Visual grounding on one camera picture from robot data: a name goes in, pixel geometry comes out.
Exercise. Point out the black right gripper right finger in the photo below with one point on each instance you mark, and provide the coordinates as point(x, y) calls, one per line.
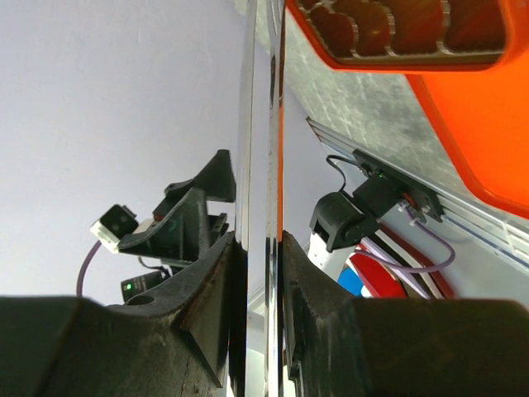
point(341, 345)

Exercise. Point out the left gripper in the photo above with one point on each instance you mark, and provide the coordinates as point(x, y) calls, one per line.
point(181, 229)

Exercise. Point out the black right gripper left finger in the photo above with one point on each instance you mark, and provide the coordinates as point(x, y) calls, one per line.
point(173, 340)

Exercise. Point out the metal tongs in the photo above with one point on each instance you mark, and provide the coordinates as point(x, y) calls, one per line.
point(260, 168)

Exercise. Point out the orange cookie tin box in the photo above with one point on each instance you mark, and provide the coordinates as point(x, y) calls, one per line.
point(403, 36)

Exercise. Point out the orange tin lid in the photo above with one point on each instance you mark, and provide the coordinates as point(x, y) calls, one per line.
point(481, 119)

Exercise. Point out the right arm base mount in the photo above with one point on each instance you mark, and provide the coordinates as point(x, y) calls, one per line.
point(386, 186)

